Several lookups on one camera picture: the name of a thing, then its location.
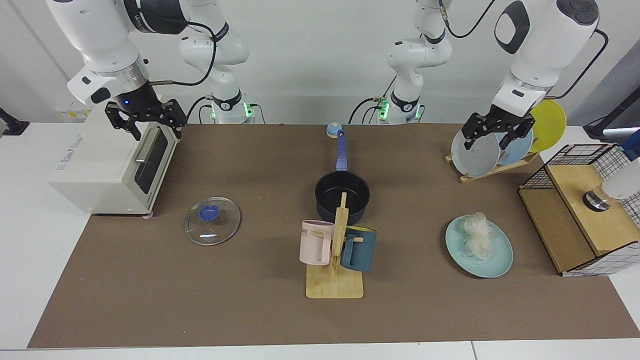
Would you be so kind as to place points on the white vermicelli bundle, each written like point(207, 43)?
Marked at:
point(477, 237)

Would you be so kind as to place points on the glass lid with blue knob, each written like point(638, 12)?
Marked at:
point(220, 230)

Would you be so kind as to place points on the light blue plate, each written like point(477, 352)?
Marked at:
point(520, 150)

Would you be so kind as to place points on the grey plate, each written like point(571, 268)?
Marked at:
point(475, 160)

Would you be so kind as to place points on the wooden plate rack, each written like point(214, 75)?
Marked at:
point(515, 163)

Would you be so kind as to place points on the yellow plate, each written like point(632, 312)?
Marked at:
point(550, 125)

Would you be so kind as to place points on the teal plate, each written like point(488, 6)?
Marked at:
point(492, 262)

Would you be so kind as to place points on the pale toaster oven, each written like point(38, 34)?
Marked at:
point(100, 165)

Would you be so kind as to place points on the black clamp stand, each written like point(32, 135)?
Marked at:
point(607, 122)
point(12, 126)

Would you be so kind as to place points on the white and silver cylinder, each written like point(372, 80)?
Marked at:
point(597, 200)

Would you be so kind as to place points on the small blue round thing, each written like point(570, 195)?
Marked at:
point(334, 130)

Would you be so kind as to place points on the dark blue cup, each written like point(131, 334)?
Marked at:
point(362, 252)

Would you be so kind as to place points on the brown table cloth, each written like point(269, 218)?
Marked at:
point(200, 300)

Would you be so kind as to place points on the pink cup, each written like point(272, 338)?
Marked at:
point(315, 247)

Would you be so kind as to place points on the wooden cup stand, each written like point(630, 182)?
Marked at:
point(332, 287)

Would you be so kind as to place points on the yellow labelled wall strip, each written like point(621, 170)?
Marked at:
point(70, 114)

